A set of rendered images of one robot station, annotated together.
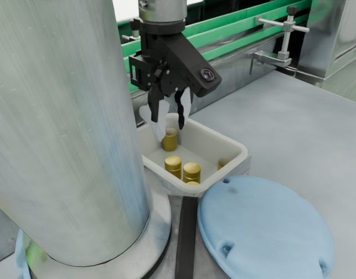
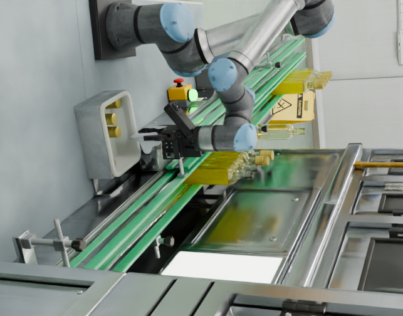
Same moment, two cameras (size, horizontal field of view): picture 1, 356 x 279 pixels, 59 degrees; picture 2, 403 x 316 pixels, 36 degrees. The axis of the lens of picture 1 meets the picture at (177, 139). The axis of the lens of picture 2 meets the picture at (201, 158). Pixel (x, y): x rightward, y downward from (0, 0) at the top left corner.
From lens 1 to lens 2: 1.95 m
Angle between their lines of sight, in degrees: 96
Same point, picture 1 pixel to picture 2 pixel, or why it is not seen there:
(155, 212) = (204, 34)
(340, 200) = (42, 57)
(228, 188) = (188, 35)
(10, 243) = (155, 122)
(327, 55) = not seen: outside the picture
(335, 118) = not seen: outside the picture
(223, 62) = not seen: hidden behind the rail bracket
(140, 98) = (136, 189)
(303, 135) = (17, 136)
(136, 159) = (228, 26)
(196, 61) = (182, 115)
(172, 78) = (173, 127)
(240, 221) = (190, 24)
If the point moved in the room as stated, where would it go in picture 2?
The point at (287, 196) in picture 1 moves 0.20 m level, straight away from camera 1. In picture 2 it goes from (179, 24) to (155, 60)
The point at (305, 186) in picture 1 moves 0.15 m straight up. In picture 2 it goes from (49, 81) to (98, 79)
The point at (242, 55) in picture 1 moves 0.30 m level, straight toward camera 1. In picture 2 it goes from (59, 258) to (99, 157)
